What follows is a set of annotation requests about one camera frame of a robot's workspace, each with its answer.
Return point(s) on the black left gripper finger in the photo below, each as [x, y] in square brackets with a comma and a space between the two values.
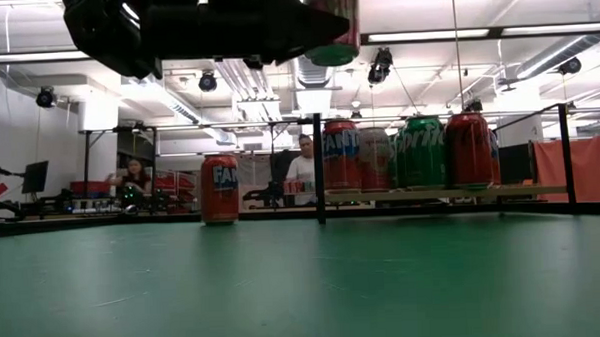
[310, 28]

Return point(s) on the silver can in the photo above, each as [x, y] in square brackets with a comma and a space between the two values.
[337, 7]
[374, 158]

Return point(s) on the red soda can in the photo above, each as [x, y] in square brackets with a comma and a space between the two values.
[469, 150]

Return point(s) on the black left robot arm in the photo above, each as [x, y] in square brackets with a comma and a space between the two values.
[105, 35]

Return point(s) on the black background robot arm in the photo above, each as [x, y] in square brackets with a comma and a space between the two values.
[263, 195]

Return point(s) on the black ceiling spotlight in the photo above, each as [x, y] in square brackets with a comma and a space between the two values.
[474, 105]
[46, 97]
[380, 65]
[570, 66]
[208, 81]

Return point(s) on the person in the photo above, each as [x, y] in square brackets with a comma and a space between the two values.
[302, 171]
[135, 179]

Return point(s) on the white hanging sheet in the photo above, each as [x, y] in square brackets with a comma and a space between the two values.
[252, 175]

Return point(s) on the red storage bins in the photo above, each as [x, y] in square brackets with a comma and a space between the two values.
[180, 185]

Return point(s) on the black overhead light bar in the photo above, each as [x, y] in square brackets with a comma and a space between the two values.
[495, 32]

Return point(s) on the black monitor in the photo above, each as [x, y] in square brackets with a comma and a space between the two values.
[35, 177]

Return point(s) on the black partition panel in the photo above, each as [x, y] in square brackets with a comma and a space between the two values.
[515, 163]

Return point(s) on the green table mat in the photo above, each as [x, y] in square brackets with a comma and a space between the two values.
[304, 288]

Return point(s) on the red cloth panel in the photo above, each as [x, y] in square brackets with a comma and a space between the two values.
[592, 168]

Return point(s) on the black background rig frame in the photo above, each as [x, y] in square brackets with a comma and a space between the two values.
[87, 161]

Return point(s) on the wooden shelf with black frame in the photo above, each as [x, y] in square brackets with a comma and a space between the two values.
[431, 194]

